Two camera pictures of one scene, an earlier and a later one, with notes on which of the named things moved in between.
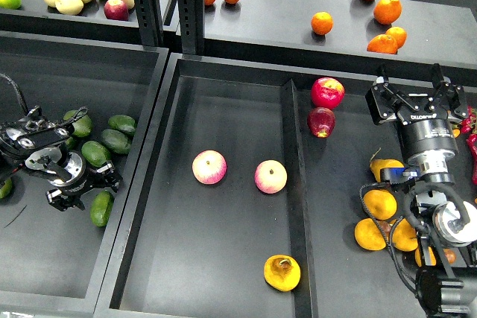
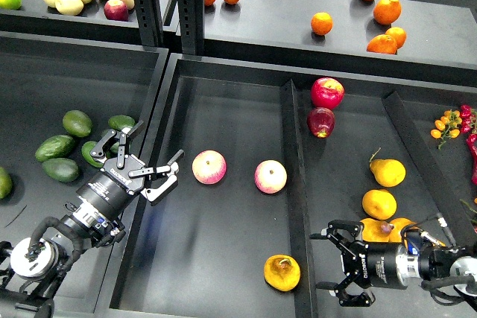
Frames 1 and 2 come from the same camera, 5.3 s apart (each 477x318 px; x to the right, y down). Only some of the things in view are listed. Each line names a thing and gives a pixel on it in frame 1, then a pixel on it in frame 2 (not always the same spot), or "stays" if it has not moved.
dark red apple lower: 321,121 stays
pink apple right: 270,176 stays
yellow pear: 282,272 stays
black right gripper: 428,136 → 378,264
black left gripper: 81,181 → 110,191
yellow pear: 380,203 stays
